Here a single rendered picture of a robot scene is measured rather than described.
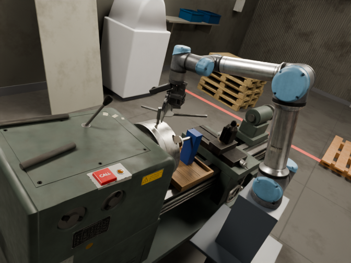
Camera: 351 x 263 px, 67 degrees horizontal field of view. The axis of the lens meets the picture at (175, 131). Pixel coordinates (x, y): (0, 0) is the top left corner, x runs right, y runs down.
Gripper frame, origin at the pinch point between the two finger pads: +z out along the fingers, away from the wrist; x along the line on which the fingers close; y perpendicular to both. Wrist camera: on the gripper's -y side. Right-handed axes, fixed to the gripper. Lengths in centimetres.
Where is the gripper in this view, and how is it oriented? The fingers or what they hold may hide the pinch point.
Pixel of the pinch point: (165, 117)
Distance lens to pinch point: 132.9
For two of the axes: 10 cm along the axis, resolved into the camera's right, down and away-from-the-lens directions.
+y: 9.3, 2.9, -2.1
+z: -1.8, 8.8, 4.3
